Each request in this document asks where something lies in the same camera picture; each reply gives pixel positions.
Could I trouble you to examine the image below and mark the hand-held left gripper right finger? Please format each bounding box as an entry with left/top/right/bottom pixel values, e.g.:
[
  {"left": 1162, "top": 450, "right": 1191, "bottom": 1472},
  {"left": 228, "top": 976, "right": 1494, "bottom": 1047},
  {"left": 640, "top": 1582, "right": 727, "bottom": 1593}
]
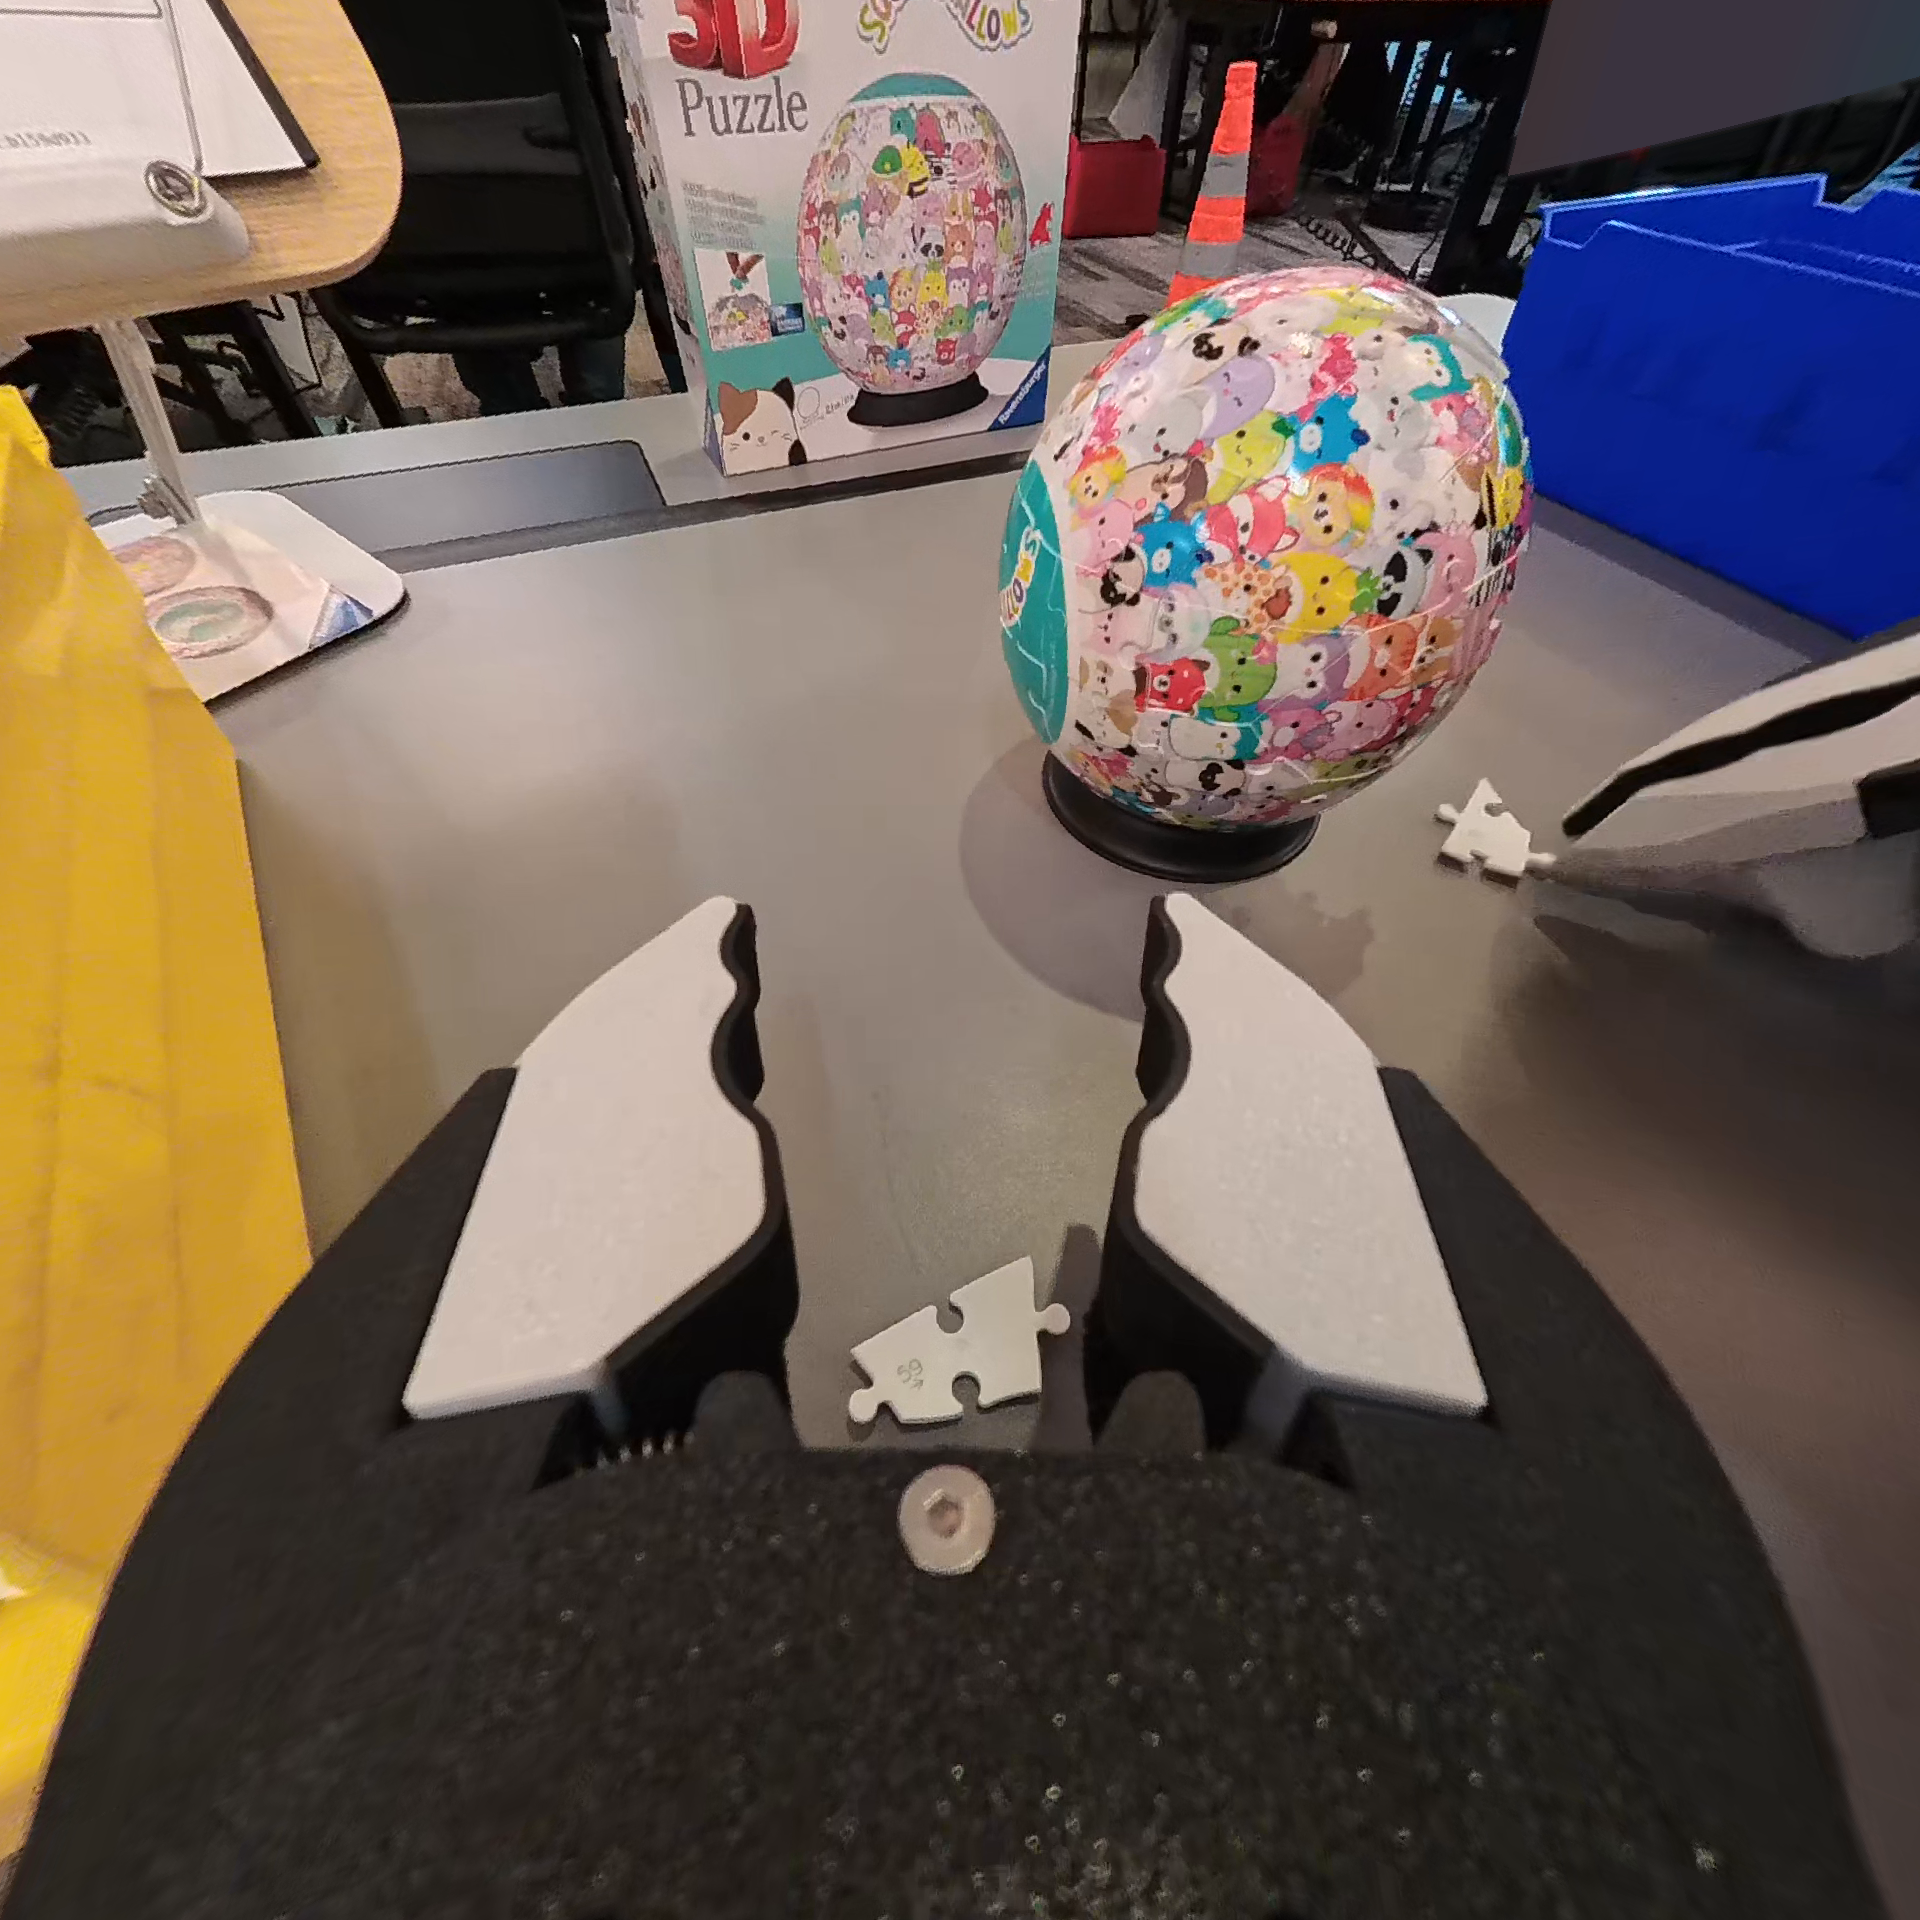
[{"left": 1080, "top": 891, "right": 1489, "bottom": 1427}]

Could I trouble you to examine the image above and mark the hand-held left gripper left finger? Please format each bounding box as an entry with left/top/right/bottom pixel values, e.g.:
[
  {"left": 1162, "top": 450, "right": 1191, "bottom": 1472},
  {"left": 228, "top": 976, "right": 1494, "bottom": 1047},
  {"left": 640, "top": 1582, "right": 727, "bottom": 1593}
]
[{"left": 405, "top": 893, "right": 804, "bottom": 1427}]

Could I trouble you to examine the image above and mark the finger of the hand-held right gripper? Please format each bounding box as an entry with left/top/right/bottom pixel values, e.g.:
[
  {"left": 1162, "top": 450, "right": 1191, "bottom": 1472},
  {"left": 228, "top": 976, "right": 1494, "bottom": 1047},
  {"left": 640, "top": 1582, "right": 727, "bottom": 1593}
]
[
  {"left": 1524, "top": 766, "right": 1920, "bottom": 962},
  {"left": 1559, "top": 630, "right": 1920, "bottom": 841}
]

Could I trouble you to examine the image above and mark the white puzzle piece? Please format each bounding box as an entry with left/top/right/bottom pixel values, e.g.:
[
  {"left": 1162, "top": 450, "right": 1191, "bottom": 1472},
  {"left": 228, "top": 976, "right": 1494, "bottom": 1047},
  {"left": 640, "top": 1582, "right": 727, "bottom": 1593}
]
[
  {"left": 843, "top": 1253, "right": 1076, "bottom": 1430},
  {"left": 1433, "top": 779, "right": 1556, "bottom": 883}
]

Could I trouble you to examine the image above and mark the black ball stand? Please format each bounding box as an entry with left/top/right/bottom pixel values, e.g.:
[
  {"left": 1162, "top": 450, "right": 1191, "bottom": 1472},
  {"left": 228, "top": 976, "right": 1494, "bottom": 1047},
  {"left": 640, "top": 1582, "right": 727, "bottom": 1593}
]
[{"left": 1041, "top": 750, "right": 1322, "bottom": 883}]

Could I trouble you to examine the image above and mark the colourful puzzle ball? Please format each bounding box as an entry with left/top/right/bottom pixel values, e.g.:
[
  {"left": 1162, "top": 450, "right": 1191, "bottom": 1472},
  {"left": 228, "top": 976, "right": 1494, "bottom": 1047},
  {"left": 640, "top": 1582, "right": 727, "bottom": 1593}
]
[{"left": 999, "top": 264, "right": 1535, "bottom": 833}]

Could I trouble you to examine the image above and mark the puzzle box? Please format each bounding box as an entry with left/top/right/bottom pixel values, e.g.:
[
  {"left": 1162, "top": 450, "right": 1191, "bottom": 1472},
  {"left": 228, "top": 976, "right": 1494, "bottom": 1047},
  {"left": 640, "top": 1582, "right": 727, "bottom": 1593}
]
[{"left": 616, "top": 0, "right": 1081, "bottom": 475}]

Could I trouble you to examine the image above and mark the blue plastic bin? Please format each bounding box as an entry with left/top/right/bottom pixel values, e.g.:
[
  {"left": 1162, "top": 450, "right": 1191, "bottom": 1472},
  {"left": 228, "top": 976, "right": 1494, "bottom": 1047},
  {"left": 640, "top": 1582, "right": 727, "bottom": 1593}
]
[{"left": 1500, "top": 171, "right": 1920, "bottom": 642}]

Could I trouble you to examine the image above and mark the yellow plastic bin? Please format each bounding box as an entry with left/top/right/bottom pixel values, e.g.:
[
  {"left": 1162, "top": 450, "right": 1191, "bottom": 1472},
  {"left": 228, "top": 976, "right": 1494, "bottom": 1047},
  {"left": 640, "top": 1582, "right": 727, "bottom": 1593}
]
[{"left": 0, "top": 384, "right": 313, "bottom": 1861}]

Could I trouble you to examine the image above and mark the white stand base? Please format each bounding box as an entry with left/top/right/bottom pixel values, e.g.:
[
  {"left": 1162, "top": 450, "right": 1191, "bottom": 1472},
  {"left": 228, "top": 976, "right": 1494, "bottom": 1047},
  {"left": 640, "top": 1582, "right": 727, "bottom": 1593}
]
[{"left": 83, "top": 316, "right": 409, "bottom": 707}]

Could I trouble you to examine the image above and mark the orange plastic object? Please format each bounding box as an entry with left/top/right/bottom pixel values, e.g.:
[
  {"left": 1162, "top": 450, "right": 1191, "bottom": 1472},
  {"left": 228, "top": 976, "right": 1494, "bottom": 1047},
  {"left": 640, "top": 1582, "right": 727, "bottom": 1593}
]
[{"left": 1169, "top": 59, "right": 1265, "bottom": 302}]

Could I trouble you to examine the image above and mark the red plastic bin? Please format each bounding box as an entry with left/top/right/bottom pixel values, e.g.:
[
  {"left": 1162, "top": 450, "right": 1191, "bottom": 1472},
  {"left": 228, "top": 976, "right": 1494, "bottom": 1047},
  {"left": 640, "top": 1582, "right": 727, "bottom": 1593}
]
[{"left": 1066, "top": 126, "right": 1178, "bottom": 242}]

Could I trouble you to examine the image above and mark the black office chair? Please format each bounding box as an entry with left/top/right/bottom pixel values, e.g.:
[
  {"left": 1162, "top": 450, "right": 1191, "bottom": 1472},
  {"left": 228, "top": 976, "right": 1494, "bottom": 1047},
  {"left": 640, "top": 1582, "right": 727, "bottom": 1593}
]
[{"left": 316, "top": 0, "right": 686, "bottom": 421}]

